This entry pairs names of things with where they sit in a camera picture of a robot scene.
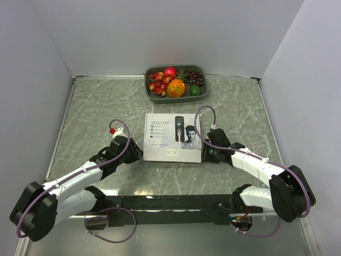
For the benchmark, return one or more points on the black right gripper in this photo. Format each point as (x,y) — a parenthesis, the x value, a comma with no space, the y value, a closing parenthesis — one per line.
(207,158)

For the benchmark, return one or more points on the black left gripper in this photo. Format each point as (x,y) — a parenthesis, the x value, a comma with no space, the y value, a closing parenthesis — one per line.
(137,153)

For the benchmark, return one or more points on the white hair clipper box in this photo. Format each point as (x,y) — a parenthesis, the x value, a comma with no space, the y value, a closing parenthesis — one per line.
(170,137)

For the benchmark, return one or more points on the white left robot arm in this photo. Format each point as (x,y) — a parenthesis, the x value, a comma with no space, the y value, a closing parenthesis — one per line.
(41,207)

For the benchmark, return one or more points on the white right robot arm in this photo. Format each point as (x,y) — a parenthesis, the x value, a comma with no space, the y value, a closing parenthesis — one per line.
(287,192)

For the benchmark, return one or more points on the grey fruit tray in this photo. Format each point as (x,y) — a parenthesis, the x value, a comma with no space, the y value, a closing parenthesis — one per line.
(180,74)

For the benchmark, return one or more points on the green lime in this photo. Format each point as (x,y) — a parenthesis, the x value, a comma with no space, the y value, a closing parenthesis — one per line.
(195,90)

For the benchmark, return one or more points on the red yellow cherry bunch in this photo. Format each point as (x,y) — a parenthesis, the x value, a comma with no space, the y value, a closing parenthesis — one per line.
(157,83)

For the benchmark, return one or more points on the dark grape bunch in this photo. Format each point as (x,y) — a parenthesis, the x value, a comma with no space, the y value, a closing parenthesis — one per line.
(195,77)

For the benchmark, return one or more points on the red apple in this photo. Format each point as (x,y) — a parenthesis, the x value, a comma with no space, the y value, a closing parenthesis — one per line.
(170,72)

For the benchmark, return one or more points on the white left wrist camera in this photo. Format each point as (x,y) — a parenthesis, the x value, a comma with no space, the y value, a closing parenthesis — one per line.
(118,132)

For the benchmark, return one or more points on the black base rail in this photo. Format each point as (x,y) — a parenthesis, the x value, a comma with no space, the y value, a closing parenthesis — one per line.
(171,209)

